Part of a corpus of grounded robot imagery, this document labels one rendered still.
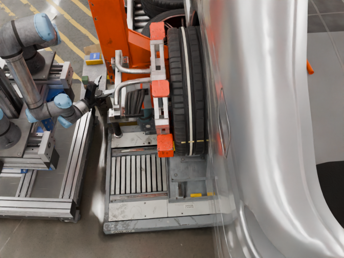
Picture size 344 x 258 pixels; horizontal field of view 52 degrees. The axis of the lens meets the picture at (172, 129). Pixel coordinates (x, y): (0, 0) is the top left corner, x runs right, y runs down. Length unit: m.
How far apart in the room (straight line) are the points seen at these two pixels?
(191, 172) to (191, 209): 0.24
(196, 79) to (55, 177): 1.30
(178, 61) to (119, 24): 0.56
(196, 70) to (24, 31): 0.73
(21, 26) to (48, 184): 1.16
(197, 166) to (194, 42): 0.96
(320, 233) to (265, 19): 0.49
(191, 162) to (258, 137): 1.58
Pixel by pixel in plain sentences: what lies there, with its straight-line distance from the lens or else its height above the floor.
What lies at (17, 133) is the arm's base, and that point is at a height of 0.85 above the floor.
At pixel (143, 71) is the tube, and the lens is 1.74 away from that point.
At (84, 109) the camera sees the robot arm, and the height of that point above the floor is 0.83.
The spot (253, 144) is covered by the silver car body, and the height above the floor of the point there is 1.63.
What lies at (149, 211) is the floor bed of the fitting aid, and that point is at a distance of 2.36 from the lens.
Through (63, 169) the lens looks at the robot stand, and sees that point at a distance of 2.46.
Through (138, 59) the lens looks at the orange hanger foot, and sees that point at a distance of 2.21.
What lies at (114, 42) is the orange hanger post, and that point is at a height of 0.89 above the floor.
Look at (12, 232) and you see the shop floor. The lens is 2.65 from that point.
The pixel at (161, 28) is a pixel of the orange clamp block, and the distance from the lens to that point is 1.81.
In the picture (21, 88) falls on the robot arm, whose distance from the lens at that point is 1.75.
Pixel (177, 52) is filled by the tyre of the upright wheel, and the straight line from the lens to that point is 1.58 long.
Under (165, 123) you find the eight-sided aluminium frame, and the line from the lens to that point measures 1.60.
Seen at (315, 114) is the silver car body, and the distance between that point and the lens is 1.72.
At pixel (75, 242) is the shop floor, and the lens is 2.47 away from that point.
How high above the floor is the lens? 2.28
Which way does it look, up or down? 57 degrees down
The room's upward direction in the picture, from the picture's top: 4 degrees counter-clockwise
